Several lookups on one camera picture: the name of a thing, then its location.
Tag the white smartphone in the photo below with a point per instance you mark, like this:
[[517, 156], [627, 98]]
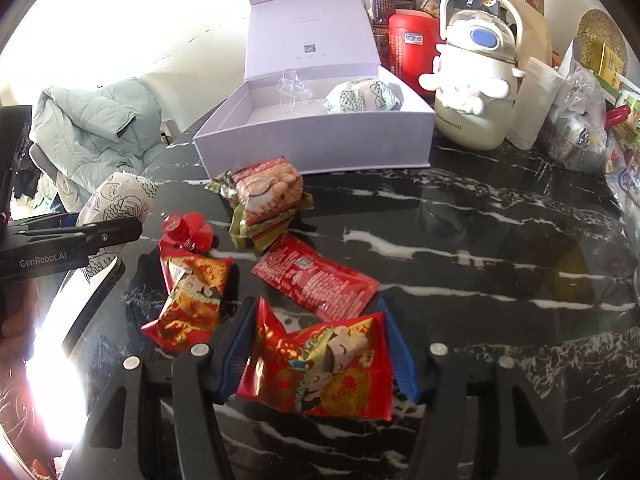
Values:
[[95, 305]]

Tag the red plastic flower toy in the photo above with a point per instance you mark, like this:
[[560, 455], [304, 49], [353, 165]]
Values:
[[192, 227]]

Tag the woven straw trivet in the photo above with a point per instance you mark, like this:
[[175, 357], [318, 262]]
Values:
[[597, 25]]

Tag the red tin canister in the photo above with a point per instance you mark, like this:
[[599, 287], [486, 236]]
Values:
[[412, 60]]

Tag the light green puffer jacket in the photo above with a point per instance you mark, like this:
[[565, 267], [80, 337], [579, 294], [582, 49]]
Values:
[[95, 125]]

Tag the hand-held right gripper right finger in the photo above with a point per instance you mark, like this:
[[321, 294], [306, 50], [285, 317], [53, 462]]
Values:
[[407, 370]]

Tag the brown kraft paper bag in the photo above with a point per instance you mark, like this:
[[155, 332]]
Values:
[[535, 30]]

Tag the green yellow box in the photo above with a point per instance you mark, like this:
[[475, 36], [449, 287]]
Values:
[[607, 62]]

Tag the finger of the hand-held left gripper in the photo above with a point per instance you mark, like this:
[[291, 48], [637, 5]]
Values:
[[100, 232], [15, 150]]

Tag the green gold snack packet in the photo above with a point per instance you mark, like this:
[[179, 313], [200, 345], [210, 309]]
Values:
[[265, 232]]

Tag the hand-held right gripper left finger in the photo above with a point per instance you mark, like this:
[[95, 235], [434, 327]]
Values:
[[232, 355]]

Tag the brown nut snack packet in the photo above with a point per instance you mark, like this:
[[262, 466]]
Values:
[[260, 187]]

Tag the white paper roll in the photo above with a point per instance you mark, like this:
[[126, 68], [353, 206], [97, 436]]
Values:
[[532, 105]]

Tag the red cartoon snack packet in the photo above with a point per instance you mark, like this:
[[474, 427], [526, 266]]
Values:
[[192, 305], [325, 370], [310, 277]]

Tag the clear plastic bag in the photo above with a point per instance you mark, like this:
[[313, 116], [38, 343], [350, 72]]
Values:
[[575, 130]]

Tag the white cartoon dog water bottle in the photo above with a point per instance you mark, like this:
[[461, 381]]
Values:
[[470, 125]]

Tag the person's left hand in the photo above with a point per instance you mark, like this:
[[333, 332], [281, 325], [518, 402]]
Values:
[[17, 320]]

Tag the lavender gift box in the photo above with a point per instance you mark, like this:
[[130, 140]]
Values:
[[310, 145]]

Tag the clear plastic piece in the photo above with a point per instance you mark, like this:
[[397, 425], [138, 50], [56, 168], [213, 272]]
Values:
[[290, 87]]

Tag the white patterned snack packet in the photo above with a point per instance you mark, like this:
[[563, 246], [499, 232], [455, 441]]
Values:
[[360, 95], [120, 195]]

